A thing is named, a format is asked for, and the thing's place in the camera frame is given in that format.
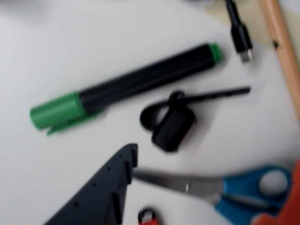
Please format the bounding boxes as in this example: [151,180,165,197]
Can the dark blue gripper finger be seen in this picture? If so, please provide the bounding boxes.
[43,143,139,225]

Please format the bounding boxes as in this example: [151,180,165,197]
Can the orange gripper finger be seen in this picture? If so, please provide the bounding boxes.
[251,159,300,225]

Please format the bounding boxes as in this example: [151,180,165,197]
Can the red black USB stick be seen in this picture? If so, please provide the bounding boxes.
[137,207,165,225]

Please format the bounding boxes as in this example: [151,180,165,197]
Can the black green marker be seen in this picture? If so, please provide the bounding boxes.
[29,42,223,136]

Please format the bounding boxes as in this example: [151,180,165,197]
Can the wooden ballpoint pen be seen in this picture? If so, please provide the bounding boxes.
[260,0,300,122]

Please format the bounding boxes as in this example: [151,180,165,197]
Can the blue handled scissors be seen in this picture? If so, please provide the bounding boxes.
[132,165,293,225]

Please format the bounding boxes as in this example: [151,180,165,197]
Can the coiled black USB cable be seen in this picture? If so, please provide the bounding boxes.
[225,0,254,63]

